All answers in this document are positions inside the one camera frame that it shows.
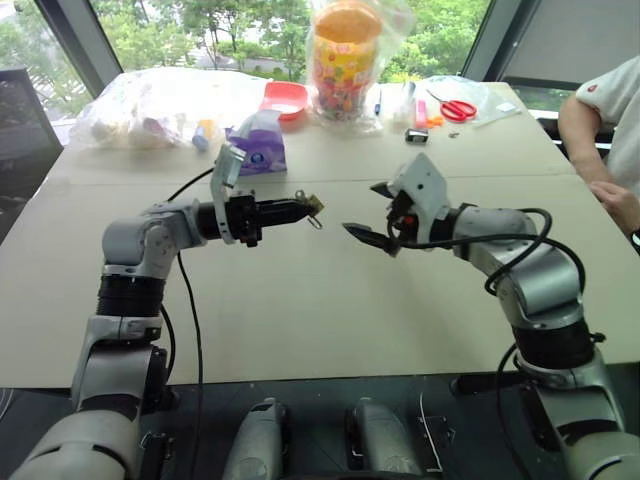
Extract red plastic bowl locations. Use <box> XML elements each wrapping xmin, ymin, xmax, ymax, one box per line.
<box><xmin>259</xmin><ymin>80</ymin><xmax>309</xmax><ymax>123</ymax></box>

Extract silver grey rounded housing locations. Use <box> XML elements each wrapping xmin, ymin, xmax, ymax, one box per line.
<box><xmin>343</xmin><ymin>397</ymin><xmax>427</xmax><ymax>479</ymax></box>
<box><xmin>221</xmin><ymin>397</ymin><xmax>292</xmax><ymax>480</ymax></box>

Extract clear bag of white items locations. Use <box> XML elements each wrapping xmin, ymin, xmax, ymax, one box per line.
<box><xmin>68</xmin><ymin>67</ymin><xmax>236</xmax><ymax>151</ymax></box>

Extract pink and orange markers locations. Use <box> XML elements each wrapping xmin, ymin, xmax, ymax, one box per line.
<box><xmin>415</xmin><ymin>98</ymin><xmax>446</xmax><ymax>130</ymax></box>

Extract colourful candy jar in bag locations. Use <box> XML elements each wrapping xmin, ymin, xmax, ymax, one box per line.
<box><xmin>305</xmin><ymin>0</ymin><xmax>417</xmax><ymax>135</ymax></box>

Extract clear flat plastic bag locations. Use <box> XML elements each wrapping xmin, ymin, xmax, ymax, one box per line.
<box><xmin>427</xmin><ymin>74</ymin><xmax>524</xmax><ymax>129</ymax></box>

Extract person in white shirt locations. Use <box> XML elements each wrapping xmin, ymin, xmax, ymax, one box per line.
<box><xmin>573</xmin><ymin>53</ymin><xmax>640</xmax><ymax>187</ymax></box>

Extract thin white cable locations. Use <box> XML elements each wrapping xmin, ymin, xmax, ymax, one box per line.
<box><xmin>418</xmin><ymin>392</ymin><xmax>444</xmax><ymax>474</ymax></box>

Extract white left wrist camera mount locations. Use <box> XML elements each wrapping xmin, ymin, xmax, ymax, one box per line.
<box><xmin>208</xmin><ymin>141</ymin><xmax>249</xmax><ymax>246</ymax></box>

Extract small bag of white pieces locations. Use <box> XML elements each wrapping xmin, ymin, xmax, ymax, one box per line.
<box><xmin>392</xmin><ymin>80</ymin><xmax>418</xmax><ymax>125</ymax></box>

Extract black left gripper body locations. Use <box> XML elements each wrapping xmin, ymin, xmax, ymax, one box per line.
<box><xmin>225</xmin><ymin>191</ymin><xmax>262</xmax><ymax>249</ymax></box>

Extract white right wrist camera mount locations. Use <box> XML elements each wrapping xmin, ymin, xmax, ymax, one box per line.
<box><xmin>388</xmin><ymin>152</ymin><xmax>450</xmax><ymax>247</ymax></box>

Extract purple tissue packet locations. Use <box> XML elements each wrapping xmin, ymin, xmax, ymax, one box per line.
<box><xmin>223</xmin><ymin>110</ymin><xmax>289</xmax><ymax>177</ymax></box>

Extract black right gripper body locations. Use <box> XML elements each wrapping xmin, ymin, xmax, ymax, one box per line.
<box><xmin>385</xmin><ymin>191</ymin><xmax>419</xmax><ymax>252</ymax></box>

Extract black table clamp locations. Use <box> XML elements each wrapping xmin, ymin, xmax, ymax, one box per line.
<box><xmin>448</xmin><ymin>370</ymin><xmax>534</xmax><ymax>397</ymax></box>

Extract person's bare hand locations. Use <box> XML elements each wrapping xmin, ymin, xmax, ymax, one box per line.
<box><xmin>588</xmin><ymin>179</ymin><xmax>640</xmax><ymax>237</ymax></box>

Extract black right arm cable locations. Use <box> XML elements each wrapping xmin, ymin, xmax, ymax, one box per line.
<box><xmin>399</xmin><ymin>206</ymin><xmax>587</xmax><ymax>297</ymax></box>

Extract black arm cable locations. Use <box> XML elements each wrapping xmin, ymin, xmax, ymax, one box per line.
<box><xmin>158</xmin><ymin>166</ymin><xmax>217</xmax><ymax>480</ymax></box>
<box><xmin>399</xmin><ymin>206</ymin><xmax>587</xmax><ymax>297</ymax></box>

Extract brass padlock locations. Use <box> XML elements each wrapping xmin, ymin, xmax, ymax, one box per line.
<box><xmin>294</xmin><ymin>189</ymin><xmax>327</xmax><ymax>215</ymax></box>

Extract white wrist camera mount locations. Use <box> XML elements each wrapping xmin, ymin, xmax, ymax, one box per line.
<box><xmin>388</xmin><ymin>152</ymin><xmax>450</xmax><ymax>247</ymax></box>
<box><xmin>208</xmin><ymin>141</ymin><xmax>249</xmax><ymax>246</ymax></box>

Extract blue and yellow tube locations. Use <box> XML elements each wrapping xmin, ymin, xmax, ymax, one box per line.
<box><xmin>192</xmin><ymin>118</ymin><xmax>215</xmax><ymax>153</ymax></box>

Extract red handled scissors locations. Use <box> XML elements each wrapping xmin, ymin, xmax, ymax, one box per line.
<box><xmin>425</xmin><ymin>88</ymin><xmax>479</xmax><ymax>123</ymax></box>

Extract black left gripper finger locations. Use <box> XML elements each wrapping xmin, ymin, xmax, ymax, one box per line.
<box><xmin>255</xmin><ymin>198</ymin><xmax>307</xmax><ymax>215</ymax></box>
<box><xmin>256</xmin><ymin>211</ymin><xmax>306</xmax><ymax>228</ymax></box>

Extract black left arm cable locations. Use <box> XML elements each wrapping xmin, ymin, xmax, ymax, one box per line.
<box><xmin>158</xmin><ymin>166</ymin><xmax>217</xmax><ymax>480</ymax></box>

